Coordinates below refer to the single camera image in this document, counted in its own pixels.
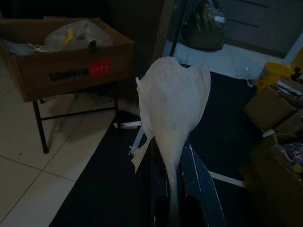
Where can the dark full rubbish bag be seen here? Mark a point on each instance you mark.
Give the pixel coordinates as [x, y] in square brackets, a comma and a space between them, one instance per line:
[206, 26]

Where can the yellow paper strip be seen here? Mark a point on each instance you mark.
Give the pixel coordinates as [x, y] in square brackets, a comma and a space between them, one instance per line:
[67, 36]

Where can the small brown cardboard box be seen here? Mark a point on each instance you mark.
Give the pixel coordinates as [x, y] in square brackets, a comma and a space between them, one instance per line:
[267, 108]
[292, 123]

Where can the thin black pole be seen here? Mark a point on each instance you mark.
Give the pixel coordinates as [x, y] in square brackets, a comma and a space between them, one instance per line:
[177, 30]

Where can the white paper sheet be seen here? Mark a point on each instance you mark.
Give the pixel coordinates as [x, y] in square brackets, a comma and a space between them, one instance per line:
[19, 48]

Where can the black folding chair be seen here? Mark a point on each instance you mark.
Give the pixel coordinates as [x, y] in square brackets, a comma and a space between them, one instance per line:
[40, 123]

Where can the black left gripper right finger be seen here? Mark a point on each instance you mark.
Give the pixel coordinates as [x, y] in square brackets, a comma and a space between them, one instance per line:
[201, 201]

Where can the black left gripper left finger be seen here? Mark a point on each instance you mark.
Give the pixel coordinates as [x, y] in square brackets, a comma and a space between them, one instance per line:
[159, 189]

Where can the brown cardboard box red label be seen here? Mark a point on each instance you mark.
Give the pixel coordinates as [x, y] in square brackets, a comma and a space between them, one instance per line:
[71, 80]

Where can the clear bubble wrap bundle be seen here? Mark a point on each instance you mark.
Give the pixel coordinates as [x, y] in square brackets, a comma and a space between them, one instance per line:
[80, 35]

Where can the white paper tissue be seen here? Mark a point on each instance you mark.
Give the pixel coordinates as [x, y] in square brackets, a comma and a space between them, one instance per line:
[175, 99]

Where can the large open cardboard box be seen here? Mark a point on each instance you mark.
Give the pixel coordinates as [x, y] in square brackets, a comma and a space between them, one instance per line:
[272, 184]

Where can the yellow round container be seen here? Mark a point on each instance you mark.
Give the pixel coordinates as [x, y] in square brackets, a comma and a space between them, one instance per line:
[272, 75]

